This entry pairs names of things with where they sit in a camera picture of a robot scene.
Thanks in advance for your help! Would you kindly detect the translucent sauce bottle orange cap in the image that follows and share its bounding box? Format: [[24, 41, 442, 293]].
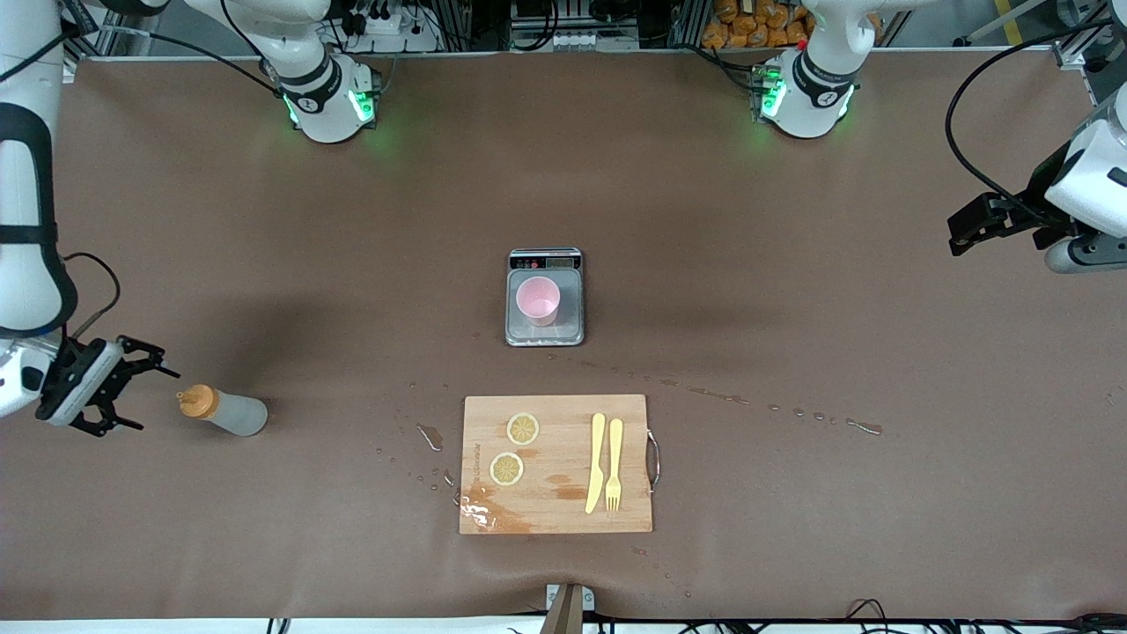
[[176, 384, 269, 438]]

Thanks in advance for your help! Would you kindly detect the pink plastic cup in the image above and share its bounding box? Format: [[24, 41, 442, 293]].
[[515, 276, 562, 328]]

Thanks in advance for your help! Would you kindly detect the orange snack packets pile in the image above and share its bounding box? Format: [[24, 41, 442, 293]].
[[702, 0, 813, 50]]

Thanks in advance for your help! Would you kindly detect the brown table cover mat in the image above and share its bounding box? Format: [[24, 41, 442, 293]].
[[0, 48, 1127, 622]]

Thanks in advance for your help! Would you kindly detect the silver digital kitchen scale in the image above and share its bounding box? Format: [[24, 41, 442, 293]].
[[505, 247, 586, 348]]

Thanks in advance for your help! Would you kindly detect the wooden cutting board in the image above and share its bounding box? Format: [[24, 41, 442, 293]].
[[459, 394, 661, 535]]

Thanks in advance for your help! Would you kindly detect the yellow plastic fork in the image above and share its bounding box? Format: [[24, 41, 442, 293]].
[[605, 418, 624, 512]]

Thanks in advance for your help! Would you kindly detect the white connector strip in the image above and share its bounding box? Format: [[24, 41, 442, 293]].
[[511, 26, 640, 52]]

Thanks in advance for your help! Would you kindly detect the yellow plastic knife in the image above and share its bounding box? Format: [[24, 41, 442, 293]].
[[585, 413, 608, 515]]

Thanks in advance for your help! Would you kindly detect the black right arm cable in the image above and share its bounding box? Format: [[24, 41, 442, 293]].
[[60, 25, 284, 341]]

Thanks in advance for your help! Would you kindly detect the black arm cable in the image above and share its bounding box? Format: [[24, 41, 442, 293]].
[[945, 18, 1127, 210], [60, 25, 284, 341]]

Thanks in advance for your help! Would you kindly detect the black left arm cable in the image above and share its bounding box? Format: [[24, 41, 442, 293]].
[[945, 18, 1127, 210]]

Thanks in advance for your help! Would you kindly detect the aluminium frame profile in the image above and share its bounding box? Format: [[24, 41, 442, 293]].
[[1052, 0, 1127, 71]]

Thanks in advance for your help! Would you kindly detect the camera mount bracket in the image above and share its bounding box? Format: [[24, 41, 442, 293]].
[[541, 583, 596, 634]]

